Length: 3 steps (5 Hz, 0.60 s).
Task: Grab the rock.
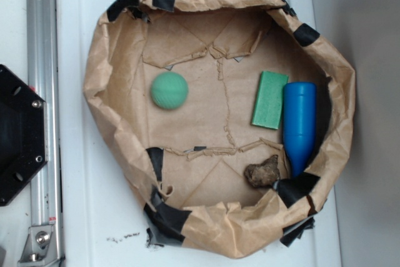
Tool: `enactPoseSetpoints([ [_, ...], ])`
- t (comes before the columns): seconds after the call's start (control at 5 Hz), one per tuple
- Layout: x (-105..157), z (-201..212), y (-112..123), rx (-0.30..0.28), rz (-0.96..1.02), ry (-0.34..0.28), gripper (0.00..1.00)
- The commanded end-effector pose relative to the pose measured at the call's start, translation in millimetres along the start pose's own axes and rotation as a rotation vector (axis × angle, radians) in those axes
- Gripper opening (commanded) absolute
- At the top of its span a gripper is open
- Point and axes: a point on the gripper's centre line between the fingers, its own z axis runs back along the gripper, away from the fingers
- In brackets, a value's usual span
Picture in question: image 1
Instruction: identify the brown rock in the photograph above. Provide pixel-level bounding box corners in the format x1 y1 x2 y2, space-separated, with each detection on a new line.
244 154 281 188

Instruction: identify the green ball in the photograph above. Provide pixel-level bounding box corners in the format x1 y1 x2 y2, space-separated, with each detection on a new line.
151 71 189 110

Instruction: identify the green rectangular sponge block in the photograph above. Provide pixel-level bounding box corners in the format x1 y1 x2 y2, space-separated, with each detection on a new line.
251 71 288 130

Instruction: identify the blue plastic bottle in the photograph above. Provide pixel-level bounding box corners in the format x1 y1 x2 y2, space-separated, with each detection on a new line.
283 82 316 178

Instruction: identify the white tray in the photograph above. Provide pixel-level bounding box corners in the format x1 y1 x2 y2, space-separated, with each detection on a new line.
56 0 341 266

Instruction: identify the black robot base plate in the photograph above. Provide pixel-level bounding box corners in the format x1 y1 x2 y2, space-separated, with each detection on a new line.
0 64 47 207

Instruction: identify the aluminium extrusion rail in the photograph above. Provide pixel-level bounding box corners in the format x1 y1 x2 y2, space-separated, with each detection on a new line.
27 0 65 266

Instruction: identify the metal corner bracket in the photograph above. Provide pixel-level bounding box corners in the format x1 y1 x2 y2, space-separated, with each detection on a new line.
17 224 58 266

